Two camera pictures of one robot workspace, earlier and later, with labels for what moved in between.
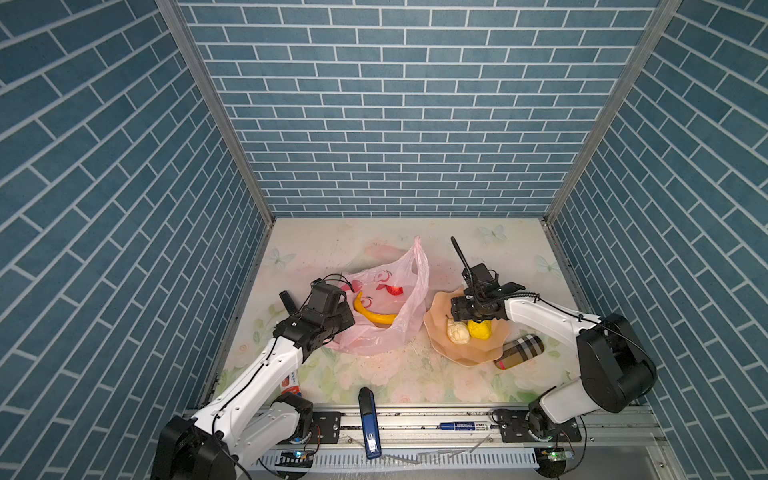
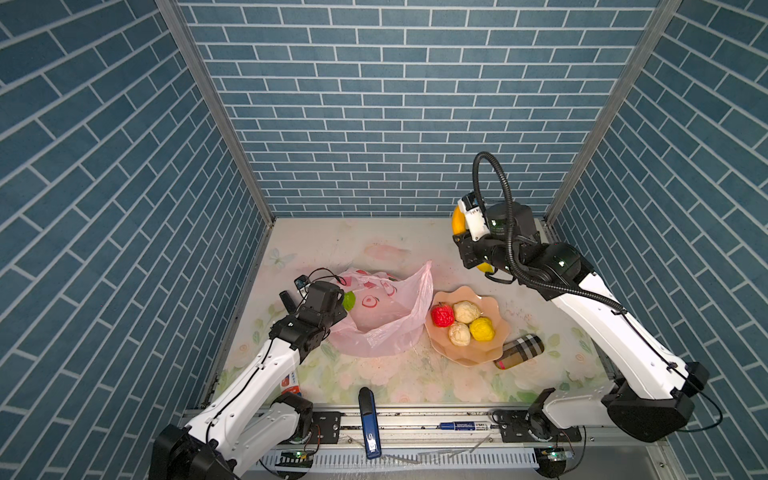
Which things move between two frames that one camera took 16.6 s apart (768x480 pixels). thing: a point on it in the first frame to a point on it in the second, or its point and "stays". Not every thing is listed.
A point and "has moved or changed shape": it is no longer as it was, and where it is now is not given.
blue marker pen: [465, 426] stays
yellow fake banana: [380, 318] to [459, 227]
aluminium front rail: [477, 427] stays
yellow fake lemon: [480, 330] stays
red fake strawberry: [395, 290] to [442, 315]
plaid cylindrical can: [517, 350] stays
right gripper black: [458, 308] to [464, 245]
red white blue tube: [290, 384] stays
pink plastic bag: [399, 289] has moved or changed shape
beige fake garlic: [457, 331] stays
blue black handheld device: [370, 423] stays
